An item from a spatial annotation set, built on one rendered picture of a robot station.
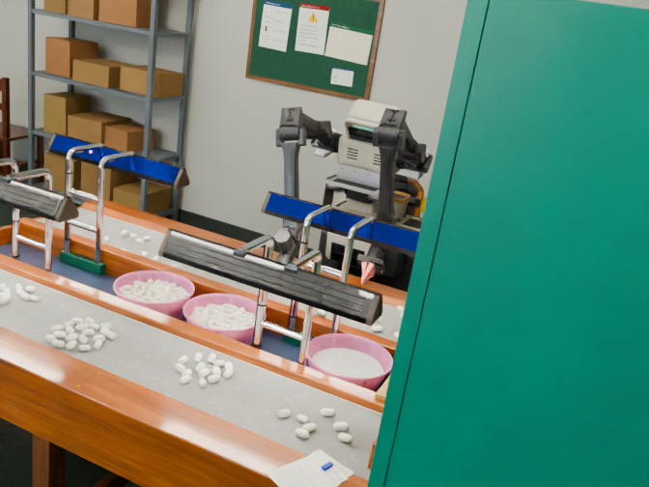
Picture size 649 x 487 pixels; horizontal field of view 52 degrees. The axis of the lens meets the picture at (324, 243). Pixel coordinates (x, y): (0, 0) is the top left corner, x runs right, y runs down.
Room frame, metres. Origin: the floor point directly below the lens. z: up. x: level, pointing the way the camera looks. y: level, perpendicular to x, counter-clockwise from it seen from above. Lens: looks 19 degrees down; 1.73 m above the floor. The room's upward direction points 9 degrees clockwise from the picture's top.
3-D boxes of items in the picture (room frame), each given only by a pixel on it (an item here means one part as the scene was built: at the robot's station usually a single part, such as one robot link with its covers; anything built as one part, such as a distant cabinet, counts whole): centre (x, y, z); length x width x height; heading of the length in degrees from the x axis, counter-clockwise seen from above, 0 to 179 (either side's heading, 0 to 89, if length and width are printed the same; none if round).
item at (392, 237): (2.09, -0.07, 1.08); 0.62 x 0.08 x 0.07; 69
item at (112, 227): (2.31, 0.31, 0.73); 1.81 x 0.30 x 0.02; 69
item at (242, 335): (1.93, 0.28, 0.72); 0.27 x 0.27 x 0.10
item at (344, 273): (2.02, -0.04, 0.90); 0.20 x 0.19 x 0.45; 69
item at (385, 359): (1.77, -0.13, 0.72); 0.27 x 0.27 x 0.10
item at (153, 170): (2.45, 0.83, 1.08); 0.62 x 0.08 x 0.07; 69
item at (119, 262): (2.14, 0.38, 0.71); 1.81 x 0.06 x 0.11; 69
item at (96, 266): (2.37, 0.87, 0.90); 0.20 x 0.19 x 0.45; 69
